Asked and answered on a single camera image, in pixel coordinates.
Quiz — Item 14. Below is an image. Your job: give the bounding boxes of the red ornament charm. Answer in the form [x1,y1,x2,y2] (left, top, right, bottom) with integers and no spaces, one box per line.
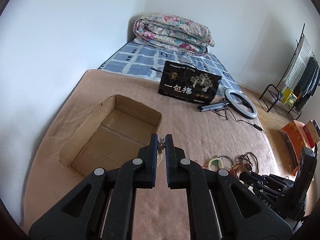
[229,163,252,178]

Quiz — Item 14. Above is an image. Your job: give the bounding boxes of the cream bead bracelet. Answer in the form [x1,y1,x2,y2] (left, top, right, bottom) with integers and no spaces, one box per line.
[207,156,234,172]

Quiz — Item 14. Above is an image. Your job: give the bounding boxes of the blue bangle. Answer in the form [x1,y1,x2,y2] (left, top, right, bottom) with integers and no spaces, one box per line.
[217,155,234,168]

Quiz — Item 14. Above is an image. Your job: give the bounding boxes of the brown wooden bead mala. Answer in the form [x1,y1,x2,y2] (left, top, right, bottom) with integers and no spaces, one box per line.
[237,152,259,173]

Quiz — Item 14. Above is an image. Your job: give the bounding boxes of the pearl bead necklace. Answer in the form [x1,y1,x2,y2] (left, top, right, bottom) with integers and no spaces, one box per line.
[156,136,166,167]

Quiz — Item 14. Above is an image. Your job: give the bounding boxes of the orange gift box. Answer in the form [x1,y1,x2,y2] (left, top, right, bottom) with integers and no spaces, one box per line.
[280,120,313,162]

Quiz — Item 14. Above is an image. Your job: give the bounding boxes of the pink fleece blanket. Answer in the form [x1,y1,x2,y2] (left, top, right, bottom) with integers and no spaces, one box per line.
[23,69,288,240]

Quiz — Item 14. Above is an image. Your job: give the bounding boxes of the brown cardboard box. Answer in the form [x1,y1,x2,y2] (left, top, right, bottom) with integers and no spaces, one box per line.
[60,94,162,180]

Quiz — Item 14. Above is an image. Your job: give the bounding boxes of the yellow green box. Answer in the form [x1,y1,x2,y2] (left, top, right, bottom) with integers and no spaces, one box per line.
[281,87,297,107]

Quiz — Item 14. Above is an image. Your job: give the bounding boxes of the black folded tripod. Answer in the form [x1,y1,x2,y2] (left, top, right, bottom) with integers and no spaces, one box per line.
[197,101,229,112]

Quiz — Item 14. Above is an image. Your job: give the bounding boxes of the black clothes rack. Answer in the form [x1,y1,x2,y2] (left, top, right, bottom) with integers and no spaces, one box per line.
[259,31,319,120]

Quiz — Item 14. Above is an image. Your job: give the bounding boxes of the dark hanging clothes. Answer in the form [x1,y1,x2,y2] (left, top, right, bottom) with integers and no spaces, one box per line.
[293,56,319,112]

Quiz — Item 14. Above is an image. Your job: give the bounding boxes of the black snack bag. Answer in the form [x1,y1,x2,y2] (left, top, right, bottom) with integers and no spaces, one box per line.
[158,61,222,105]

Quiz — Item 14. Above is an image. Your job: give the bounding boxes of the striped hanging cloth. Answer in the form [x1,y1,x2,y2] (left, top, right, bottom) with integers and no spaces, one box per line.
[283,34,313,90]

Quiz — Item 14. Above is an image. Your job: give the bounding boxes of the folded floral quilt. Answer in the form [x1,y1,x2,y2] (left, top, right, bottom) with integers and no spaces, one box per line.
[133,13,215,55]

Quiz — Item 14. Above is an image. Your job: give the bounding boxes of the black ring light cable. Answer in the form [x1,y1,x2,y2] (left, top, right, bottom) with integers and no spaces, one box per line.
[212,108,265,132]

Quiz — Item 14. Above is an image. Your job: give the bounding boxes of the white ring light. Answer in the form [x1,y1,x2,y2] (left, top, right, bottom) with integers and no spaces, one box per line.
[225,88,258,119]

